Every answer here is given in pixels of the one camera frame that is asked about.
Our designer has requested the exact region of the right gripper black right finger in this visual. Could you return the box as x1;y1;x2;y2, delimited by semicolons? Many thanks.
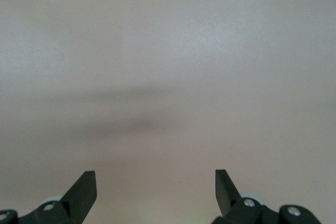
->
211;169;281;224

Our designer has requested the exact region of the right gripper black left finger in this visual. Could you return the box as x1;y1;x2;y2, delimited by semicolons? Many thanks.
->
15;170;98;224

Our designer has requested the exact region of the brown table mat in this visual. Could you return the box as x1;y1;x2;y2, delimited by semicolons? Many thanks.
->
0;0;336;224

